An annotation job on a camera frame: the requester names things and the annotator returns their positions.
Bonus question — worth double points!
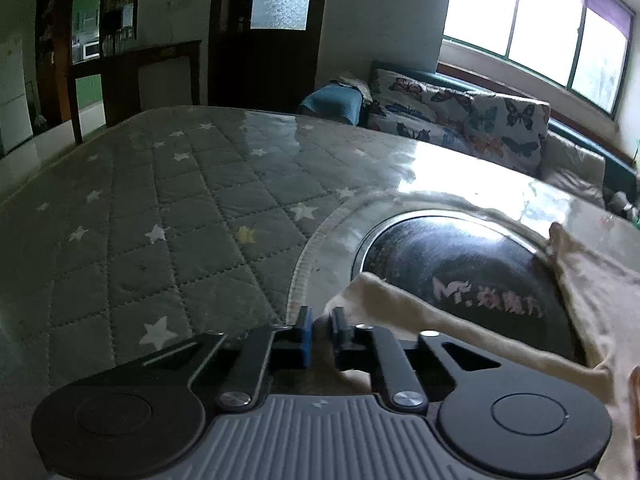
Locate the cream garment with number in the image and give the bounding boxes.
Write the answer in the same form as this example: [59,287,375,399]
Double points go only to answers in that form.
[319,223,639,479]

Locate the black round cooktop plate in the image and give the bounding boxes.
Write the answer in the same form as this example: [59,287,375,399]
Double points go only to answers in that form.
[352,210,586,364]

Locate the grey quilted star table cover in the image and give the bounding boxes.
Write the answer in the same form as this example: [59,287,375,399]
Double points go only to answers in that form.
[1,106,639,479]

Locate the blue folded blanket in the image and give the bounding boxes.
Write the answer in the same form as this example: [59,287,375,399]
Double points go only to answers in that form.
[298,82,363,126]

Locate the long butterfly print pillow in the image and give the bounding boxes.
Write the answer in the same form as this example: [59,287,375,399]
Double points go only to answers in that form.
[367,68,473,155]

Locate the grey plain pillow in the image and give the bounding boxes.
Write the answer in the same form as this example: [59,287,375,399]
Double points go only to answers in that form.
[539,132,605,208]

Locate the large butterfly print pillow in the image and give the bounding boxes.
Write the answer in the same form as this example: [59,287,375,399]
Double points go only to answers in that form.
[463,92,551,177]

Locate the grey plush toy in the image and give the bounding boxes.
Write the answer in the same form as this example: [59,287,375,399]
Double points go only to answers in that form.
[608,191,639,224]

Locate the dark wooden side table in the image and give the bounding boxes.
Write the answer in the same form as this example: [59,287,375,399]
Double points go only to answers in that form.
[66,40,202,145]

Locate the dark door with frosted glass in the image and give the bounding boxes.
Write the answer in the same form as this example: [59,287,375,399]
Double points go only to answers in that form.
[207,0,326,113]

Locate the window with green frame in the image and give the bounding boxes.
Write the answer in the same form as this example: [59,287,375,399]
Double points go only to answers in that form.
[444,0,634,114]

